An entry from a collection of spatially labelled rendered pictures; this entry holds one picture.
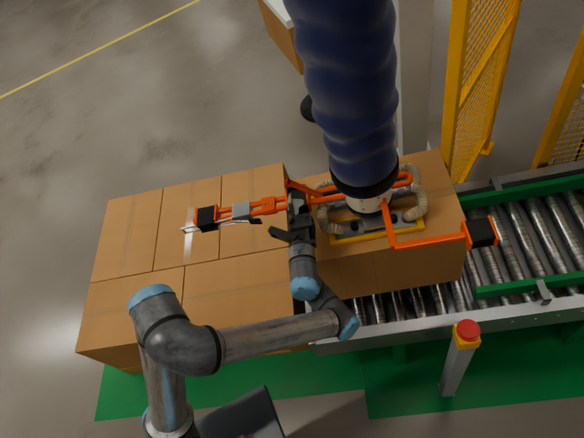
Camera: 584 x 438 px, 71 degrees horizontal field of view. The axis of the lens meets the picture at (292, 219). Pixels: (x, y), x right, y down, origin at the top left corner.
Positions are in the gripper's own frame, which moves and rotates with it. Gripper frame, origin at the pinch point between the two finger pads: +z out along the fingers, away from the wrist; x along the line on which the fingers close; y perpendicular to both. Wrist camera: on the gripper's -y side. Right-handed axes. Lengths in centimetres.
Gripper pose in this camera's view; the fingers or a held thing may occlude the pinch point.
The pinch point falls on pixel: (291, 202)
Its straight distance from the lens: 149.2
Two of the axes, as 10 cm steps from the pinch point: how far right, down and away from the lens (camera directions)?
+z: -0.7, -8.3, 5.5
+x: -2.4, -5.3, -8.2
